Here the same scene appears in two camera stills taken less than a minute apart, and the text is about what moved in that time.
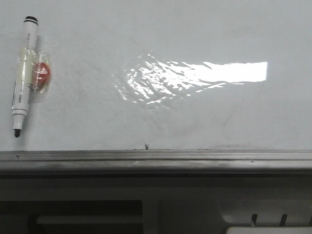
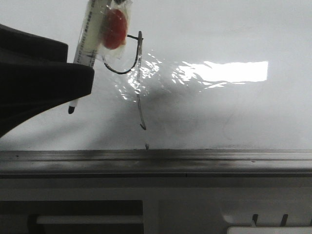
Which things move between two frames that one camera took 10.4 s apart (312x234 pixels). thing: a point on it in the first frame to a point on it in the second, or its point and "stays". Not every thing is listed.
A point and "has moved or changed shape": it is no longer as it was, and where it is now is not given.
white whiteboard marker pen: [24, 72] has moved or changed shape
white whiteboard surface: [162, 75] stays
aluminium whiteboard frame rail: [250, 163] stays
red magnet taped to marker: [41, 71] has moved or changed shape
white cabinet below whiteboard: [155, 204] stays
